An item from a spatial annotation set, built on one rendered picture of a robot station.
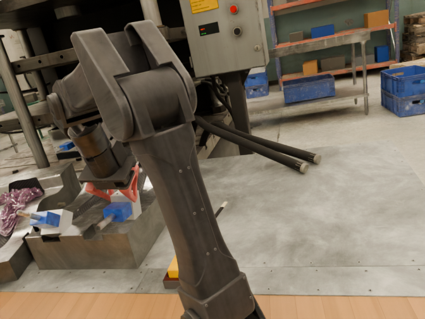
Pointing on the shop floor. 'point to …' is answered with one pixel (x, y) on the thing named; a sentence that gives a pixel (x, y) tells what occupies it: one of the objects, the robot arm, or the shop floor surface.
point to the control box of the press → (227, 48)
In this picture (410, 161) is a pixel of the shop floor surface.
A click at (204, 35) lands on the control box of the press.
